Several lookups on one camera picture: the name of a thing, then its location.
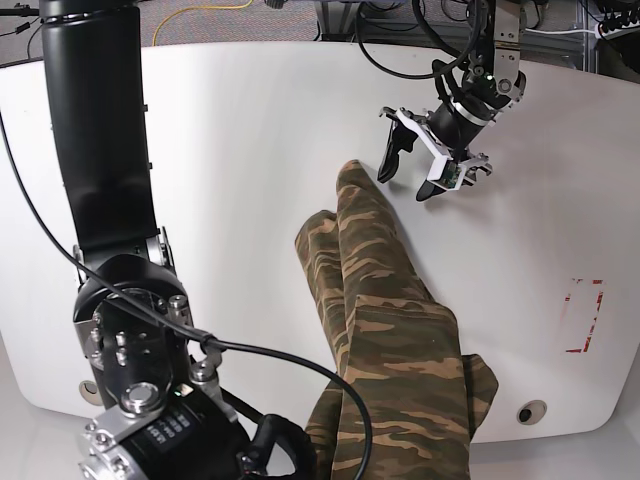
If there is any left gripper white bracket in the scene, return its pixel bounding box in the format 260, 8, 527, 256
377, 107, 493, 202

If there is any camouflage T-shirt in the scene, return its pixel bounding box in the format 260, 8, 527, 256
295, 161, 499, 479

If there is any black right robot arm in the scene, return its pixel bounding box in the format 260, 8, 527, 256
39, 1, 316, 479

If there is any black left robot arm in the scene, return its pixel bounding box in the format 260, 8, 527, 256
370, 1, 526, 202

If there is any red tape rectangle marking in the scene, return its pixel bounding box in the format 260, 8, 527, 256
558, 278, 605, 354

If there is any white power strip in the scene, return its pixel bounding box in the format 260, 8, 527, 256
595, 17, 640, 40

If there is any black tripod stand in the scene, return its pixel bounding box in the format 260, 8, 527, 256
1, 1, 42, 46

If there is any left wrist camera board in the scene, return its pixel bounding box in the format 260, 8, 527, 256
438, 161, 464, 190

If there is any aluminium frame cart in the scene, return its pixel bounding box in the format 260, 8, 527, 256
312, 1, 600, 73

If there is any white cable on floor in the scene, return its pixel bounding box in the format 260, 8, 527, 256
519, 25, 599, 37

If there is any right table cable grommet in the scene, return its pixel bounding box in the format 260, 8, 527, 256
517, 399, 548, 426

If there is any table cable grommet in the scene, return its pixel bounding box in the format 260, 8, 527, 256
517, 399, 548, 426
79, 380, 102, 406

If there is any yellow cable on floor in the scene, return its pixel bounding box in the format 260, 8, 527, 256
152, 0, 254, 47

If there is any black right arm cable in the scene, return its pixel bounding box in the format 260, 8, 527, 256
0, 109, 374, 480

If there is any left table cable grommet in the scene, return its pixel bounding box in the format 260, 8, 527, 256
79, 380, 102, 406

